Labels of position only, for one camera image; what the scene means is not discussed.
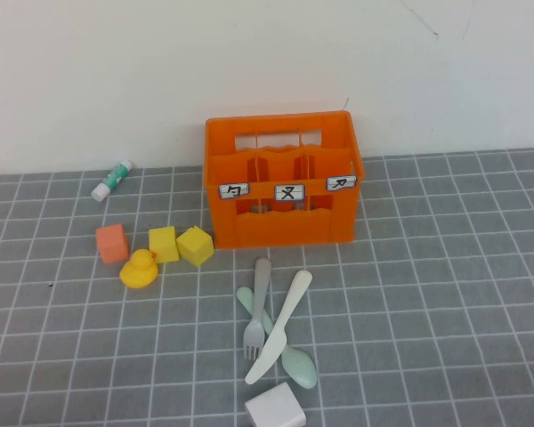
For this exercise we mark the yellow foam cube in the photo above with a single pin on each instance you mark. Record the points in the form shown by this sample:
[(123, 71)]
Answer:
[(163, 245), (196, 247)]

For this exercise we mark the yellow rubber duck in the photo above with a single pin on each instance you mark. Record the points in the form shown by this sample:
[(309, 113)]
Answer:
[(137, 273)]

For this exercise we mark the pale lilac white block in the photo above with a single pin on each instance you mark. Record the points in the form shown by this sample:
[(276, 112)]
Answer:
[(276, 407)]

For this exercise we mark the grey plastic fork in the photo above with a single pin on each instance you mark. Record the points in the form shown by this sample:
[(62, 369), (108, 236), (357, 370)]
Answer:
[(262, 276)]

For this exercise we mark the orange plastic cutlery crate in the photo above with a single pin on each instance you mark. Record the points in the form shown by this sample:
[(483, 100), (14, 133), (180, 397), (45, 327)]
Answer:
[(285, 231)]

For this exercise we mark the paper label spoon character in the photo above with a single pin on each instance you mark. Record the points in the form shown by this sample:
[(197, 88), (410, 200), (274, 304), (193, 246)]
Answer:
[(233, 191)]

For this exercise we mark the mint green plastic spoon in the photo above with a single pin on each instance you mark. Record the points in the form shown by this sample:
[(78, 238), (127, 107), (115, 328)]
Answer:
[(300, 369)]

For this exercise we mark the orange foam cube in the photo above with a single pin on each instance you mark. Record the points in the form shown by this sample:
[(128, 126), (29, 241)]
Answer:
[(112, 244)]

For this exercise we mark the grey checked tablecloth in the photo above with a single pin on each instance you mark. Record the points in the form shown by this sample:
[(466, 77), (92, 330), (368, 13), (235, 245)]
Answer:
[(427, 311)]

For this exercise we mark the cream plastic knife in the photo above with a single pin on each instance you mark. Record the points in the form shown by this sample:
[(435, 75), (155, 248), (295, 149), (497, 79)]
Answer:
[(271, 351)]

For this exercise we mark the white green glue stick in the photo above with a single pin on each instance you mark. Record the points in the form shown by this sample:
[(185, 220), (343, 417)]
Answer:
[(111, 181)]

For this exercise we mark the paper label knife character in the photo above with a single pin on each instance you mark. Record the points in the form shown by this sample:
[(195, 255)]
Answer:
[(342, 183)]

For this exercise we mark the paper label fork character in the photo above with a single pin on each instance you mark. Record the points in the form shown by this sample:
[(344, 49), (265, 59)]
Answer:
[(289, 192)]

